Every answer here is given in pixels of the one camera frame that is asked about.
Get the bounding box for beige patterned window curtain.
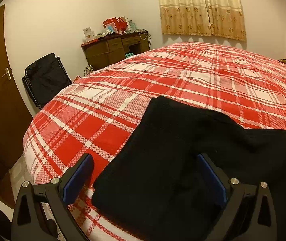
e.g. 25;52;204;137
159;0;247;41

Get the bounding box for red plaid bed cover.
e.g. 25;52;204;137
22;41;286;241

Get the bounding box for red gift bag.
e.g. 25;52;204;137
103;17;128;34

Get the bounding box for black folding chair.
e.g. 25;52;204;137
22;53;72;109

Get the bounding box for dark wooden desk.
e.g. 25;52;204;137
81;30;150;71

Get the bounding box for black pants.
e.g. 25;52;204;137
91;96;286;240

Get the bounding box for white greeting card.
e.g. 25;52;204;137
83;27;96;42

